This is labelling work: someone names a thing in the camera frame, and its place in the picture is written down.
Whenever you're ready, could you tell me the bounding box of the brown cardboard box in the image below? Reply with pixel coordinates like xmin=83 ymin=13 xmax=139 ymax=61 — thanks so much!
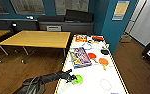
xmin=120 ymin=33 xmax=133 ymax=44

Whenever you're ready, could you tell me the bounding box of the red table tennis paddle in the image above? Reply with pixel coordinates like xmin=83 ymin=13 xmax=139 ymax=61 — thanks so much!
xmin=91 ymin=35 xmax=105 ymax=43

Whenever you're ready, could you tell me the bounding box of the yellow wall notice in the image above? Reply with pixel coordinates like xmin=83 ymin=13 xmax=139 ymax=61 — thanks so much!
xmin=111 ymin=0 xmax=130 ymax=22

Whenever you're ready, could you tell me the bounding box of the dark grey bench sofa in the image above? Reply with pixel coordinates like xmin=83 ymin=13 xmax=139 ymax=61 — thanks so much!
xmin=37 ymin=9 xmax=95 ymax=34
xmin=0 ymin=18 xmax=40 ymax=33

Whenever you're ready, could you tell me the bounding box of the yellow-green bowl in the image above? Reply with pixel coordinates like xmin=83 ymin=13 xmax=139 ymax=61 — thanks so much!
xmin=73 ymin=74 xmax=84 ymax=85

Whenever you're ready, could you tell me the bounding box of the yellow air hockey table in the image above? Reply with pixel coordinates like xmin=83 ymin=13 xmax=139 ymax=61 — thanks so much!
xmin=53 ymin=34 xmax=130 ymax=94

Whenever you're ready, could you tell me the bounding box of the orange yellow game box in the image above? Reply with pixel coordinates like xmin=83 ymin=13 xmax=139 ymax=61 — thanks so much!
xmin=74 ymin=34 xmax=89 ymax=43

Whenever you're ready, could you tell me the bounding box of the colourful board game box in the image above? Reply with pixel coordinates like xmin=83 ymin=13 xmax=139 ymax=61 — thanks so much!
xmin=69 ymin=47 xmax=93 ymax=69

